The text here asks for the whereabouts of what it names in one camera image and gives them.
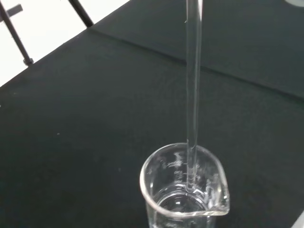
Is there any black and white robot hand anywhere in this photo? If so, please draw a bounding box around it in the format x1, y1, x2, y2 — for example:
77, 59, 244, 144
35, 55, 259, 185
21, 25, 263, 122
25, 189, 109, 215
284, 0, 304, 7

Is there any clear glass beaker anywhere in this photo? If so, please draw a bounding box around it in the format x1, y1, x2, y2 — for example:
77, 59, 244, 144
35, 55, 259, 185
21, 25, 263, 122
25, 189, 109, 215
139, 142, 231, 228

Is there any black tripod leg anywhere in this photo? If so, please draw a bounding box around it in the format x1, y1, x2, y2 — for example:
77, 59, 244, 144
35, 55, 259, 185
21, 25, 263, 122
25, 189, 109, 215
0, 0, 34, 67
68, 0, 95, 27

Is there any black bench cloth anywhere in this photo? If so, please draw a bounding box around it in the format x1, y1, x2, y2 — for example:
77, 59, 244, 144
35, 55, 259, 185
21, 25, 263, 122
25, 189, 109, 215
0, 0, 304, 228

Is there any black tape strip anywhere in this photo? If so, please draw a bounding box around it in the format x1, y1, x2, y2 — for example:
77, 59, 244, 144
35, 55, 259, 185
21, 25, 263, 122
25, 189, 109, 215
6, 4, 24, 17

